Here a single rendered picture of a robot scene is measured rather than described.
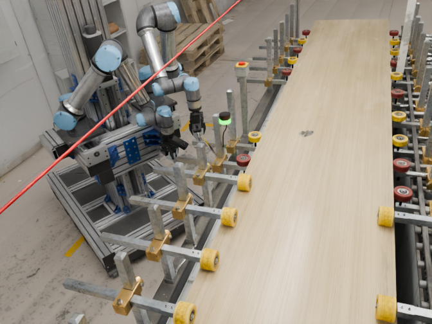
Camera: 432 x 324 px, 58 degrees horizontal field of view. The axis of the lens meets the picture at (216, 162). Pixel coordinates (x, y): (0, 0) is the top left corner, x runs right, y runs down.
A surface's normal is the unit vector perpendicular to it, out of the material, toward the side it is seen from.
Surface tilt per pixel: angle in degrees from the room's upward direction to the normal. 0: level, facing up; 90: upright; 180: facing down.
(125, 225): 0
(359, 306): 0
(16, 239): 0
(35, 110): 90
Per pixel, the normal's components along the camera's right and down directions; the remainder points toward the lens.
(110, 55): 0.17, 0.47
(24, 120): 0.92, 0.15
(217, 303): -0.10, -0.82
